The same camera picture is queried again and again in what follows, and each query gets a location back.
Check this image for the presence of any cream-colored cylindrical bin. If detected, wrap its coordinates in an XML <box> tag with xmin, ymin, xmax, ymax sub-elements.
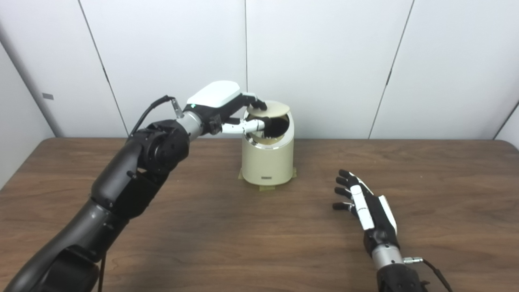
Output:
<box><xmin>242</xmin><ymin>101</ymin><xmax>295</xmax><ymax>186</ymax></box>

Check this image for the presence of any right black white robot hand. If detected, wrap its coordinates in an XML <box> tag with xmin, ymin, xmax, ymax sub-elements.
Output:
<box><xmin>332</xmin><ymin>169</ymin><xmax>400</xmax><ymax>258</ymax></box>

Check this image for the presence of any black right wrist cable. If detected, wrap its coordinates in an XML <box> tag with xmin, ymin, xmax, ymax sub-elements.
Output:
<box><xmin>403</xmin><ymin>257</ymin><xmax>454</xmax><ymax>292</ymax></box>

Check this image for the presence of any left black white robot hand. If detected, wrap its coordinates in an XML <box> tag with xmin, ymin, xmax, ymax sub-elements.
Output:
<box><xmin>183</xmin><ymin>80</ymin><xmax>272</xmax><ymax>136</ymax></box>

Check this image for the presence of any round cream bin lid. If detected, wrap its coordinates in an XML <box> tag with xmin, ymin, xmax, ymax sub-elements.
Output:
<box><xmin>247</xmin><ymin>101</ymin><xmax>291</xmax><ymax>119</ymax></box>

